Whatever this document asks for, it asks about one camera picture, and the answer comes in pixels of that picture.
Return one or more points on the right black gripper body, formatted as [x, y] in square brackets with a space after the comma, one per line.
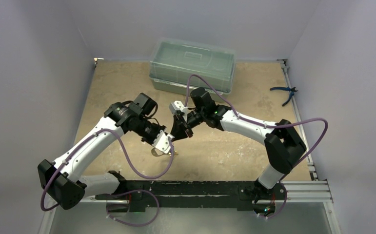
[184, 126]

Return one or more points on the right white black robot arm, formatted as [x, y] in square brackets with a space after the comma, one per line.
[283, 144]

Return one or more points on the clear green plastic storage box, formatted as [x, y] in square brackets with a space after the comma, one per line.
[175, 63]

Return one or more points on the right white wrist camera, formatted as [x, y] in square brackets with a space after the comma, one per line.
[177, 108]

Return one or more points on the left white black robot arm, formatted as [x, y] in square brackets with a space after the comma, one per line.
[63, 178]

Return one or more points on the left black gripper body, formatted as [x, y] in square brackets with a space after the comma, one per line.
[148, 130]

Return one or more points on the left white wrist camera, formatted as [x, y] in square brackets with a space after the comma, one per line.
[162, 142]

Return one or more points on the aluminium frame rail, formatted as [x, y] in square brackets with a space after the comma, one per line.
[296, 191]

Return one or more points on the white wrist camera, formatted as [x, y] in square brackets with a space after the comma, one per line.
[177, 108]
[162, 142]

